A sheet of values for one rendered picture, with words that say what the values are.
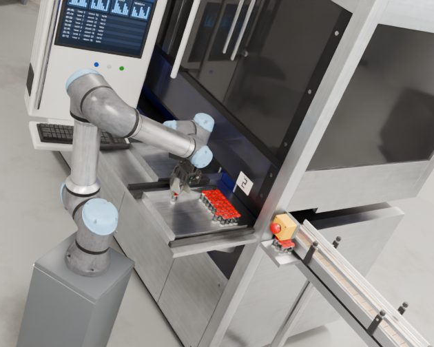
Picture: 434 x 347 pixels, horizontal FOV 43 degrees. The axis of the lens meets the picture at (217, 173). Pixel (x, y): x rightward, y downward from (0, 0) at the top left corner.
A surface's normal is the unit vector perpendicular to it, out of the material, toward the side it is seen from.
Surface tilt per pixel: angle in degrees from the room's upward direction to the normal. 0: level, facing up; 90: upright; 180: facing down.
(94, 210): 8
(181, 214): 0
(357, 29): 90
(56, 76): 90
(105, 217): 8
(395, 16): 90
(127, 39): 90
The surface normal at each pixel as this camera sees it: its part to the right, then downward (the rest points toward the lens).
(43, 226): 0.32, -0.81
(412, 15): 0.53, 0.58
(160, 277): -0.78, 0.07
